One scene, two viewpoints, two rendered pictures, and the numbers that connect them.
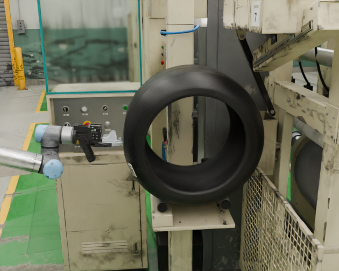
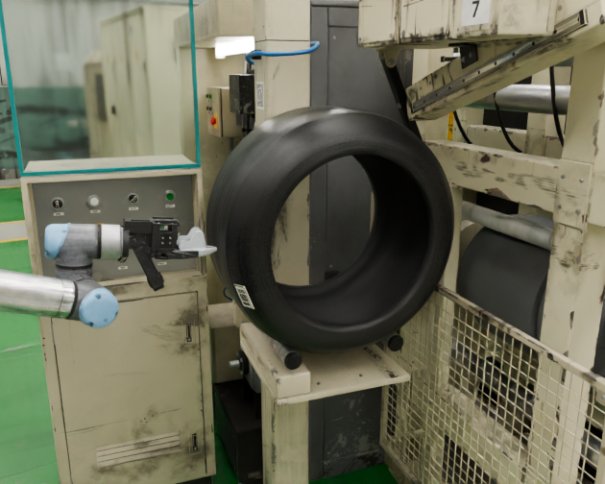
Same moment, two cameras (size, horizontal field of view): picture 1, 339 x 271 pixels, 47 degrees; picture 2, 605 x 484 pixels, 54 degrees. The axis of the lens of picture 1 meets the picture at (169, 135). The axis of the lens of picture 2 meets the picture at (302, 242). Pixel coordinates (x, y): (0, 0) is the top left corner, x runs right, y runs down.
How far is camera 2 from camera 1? 0.49 m
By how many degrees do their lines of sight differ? 16
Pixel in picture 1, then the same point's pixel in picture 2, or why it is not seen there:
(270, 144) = not seen: hidden behind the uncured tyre
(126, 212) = (178, 382)
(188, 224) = (333, 385)
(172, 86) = (317, 138)
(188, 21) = (302, 36)
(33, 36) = not seen: outside the picture
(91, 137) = (159, 241)
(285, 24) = (531, 19)
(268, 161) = not seen: hidden behind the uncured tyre
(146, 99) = (271, 163)
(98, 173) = (124, 317)
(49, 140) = (77, 253)
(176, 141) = (282, 246)
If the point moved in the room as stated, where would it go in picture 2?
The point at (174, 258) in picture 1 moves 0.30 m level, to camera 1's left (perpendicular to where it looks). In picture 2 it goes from (279, 449) to (186, 466)
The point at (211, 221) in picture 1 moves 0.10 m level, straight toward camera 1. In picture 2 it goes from (369, 375) to (380, 395)
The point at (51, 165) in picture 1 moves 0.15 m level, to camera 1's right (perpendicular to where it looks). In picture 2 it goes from (98, 301) to (178, 293)
